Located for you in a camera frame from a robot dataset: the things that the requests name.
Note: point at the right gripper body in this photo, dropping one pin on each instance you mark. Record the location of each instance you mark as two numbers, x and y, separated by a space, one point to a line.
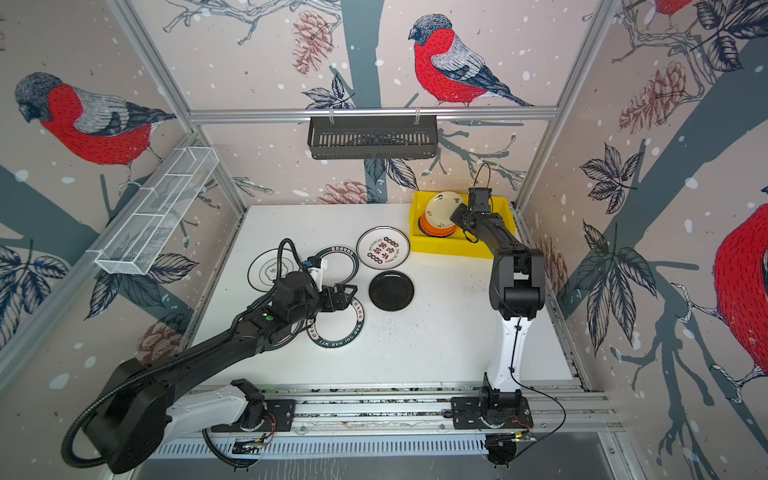
465 214

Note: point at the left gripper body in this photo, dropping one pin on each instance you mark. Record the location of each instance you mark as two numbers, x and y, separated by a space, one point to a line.
326 302

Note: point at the cream plate flower dots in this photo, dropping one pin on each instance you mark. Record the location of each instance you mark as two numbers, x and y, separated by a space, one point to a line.
440 208

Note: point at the orange plate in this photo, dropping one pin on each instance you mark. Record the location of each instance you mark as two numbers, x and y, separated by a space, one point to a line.
429 230

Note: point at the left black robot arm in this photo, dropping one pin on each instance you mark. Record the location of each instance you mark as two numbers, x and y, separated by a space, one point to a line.
131 417

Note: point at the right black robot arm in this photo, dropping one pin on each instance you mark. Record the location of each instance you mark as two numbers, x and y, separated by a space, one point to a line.
516 293

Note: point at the yellow plastic bin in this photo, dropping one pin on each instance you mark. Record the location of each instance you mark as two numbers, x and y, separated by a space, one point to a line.
456 244

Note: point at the white plate green rim lettered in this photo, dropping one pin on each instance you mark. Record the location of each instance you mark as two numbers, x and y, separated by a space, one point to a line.
337 329

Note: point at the white plate green rim upper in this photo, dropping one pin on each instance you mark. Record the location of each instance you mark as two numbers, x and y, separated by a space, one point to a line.
339 264

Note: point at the white plate red characters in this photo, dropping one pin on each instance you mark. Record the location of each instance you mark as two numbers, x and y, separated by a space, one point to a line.
383 248

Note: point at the white plate black cloud outline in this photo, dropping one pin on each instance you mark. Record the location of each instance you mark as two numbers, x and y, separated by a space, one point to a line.
263 271

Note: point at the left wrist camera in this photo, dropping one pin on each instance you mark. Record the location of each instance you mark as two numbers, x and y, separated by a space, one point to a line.
316 267

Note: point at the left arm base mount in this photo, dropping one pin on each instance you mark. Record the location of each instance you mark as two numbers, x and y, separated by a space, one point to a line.
272 416

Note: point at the black hanging wire basket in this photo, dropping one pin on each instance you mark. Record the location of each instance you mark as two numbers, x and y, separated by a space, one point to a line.
373 137

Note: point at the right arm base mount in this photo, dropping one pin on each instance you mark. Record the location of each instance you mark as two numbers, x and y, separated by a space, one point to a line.
492 413

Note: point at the white wire mesh shelf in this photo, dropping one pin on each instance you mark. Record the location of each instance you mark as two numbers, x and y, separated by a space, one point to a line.
135 246

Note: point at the aluminium rail frame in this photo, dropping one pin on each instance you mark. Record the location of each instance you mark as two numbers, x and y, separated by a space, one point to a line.
412 410

